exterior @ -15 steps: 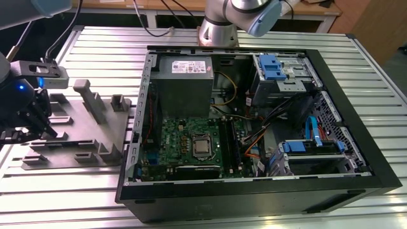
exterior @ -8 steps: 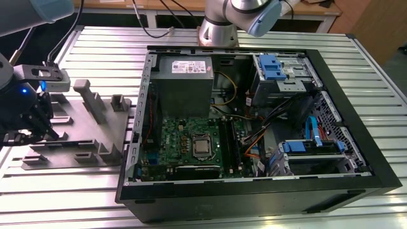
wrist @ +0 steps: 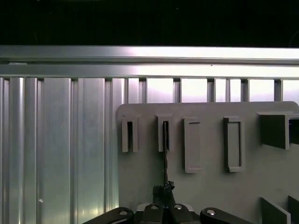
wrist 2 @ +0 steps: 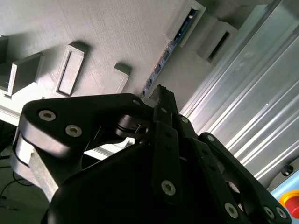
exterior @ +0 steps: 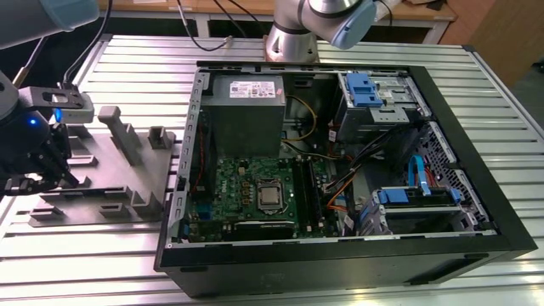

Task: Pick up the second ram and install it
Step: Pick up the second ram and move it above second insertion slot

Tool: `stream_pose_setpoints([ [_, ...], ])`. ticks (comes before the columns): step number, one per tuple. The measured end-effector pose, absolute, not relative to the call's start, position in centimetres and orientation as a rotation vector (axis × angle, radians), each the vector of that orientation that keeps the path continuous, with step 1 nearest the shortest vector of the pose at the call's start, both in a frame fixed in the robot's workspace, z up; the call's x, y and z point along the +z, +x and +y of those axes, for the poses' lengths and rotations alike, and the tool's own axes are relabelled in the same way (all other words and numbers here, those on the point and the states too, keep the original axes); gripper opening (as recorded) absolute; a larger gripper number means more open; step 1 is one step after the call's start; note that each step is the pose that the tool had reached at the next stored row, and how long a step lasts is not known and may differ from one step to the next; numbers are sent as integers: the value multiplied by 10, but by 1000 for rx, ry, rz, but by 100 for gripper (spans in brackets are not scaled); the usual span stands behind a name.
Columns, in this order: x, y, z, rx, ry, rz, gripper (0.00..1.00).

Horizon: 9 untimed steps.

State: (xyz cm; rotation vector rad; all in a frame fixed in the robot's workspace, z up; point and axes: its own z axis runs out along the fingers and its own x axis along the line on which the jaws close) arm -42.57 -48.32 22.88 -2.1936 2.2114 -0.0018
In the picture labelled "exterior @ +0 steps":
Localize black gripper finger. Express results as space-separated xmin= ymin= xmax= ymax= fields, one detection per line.
xmin=28 ymin=122 xmax=82 ymax=190
xmin=4 ymin=173 xmax=48 ymax=196

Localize black RAM slot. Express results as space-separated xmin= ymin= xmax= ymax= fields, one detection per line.
xmin=295 ymin=156 xmax=308 ymax=233
xmin=302 ymin=156 xmax=316 ymax=233

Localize grey parts rack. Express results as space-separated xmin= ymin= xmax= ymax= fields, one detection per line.
xmin=27 ymin=106 xmax=178 ymax=229

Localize green motherboard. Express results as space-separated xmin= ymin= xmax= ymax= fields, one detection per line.
xmin=187 ymin=155 xmax=342 ymax=244

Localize silver power supply box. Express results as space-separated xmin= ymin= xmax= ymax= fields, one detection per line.
xmin=199 ymin=73 xmax=287 ymax=159

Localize metal socket cover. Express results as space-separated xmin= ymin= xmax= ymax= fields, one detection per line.
xmin=254 ymin=178 xmax=290 ymax=215

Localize silver CPU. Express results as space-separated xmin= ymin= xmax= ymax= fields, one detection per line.
xmin=258 ymin=186 xmax=284 ymax=207

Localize black graphics card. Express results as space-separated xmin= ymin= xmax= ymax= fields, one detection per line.
xmin=232 ymin=219 xmax=295 ymax=242

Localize silver drive cage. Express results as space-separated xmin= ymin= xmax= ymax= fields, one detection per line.
xmin=335 ymin=72 xmax=428 ymax=143

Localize black PC case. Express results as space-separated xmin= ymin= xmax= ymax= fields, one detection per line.
xmin=154 ymin=60 xmax=539 ymax=300

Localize hard disk in blue carrier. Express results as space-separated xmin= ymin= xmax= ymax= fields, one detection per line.
xmin=379 ymin=187 xmax=463 ymax=207

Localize wooden cabinet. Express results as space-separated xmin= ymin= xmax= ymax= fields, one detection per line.
xmin=438 ymin=0 xmax=544 ymax=89

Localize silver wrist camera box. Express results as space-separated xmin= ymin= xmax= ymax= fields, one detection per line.
xmin=19 ymin=85 xmax=98 ymax=124

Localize black camera cable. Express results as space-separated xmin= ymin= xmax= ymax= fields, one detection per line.
xmin=56 ymin=0 xmax=114 ymax=94

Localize thin cable brass plug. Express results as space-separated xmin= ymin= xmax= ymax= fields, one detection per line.
xmin=15 ymin=36 xmax=46 ymax=85

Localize red black twisted wire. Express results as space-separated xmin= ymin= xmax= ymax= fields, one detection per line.
xmin=191 ymin=149 xmax=208 ymax=193

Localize black cable white plug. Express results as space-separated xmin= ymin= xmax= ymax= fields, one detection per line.
xmin=176 ymin=0 xmax=235 ymax=52

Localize yellow power wire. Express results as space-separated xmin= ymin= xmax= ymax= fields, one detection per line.
xmin=282 ymin=94 xmax=318 ymax=143

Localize red wire white label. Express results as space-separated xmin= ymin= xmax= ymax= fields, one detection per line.
xmin=327 ymin=120 xmax=342 ymax=143

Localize orange yellow wire bundle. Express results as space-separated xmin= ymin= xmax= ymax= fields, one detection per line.
xmin=327 ymin=187 xmax=356 ymax=212

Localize blue plastic drive bracket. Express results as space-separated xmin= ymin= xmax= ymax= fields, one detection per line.
xmin=346 ymin=73 xmax=384 ymax=108

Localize grey black cable bundle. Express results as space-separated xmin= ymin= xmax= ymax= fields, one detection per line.
xmin=326 ymin=122 xmax=426 ymax=194

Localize blue flat data wire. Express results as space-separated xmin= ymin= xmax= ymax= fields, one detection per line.
xmin=407 ymin=155 xmax=434 ymax=196

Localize red orange disk wire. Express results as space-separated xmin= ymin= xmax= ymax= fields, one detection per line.
xmin=428 ymin=168 xmax=448 ymax=192

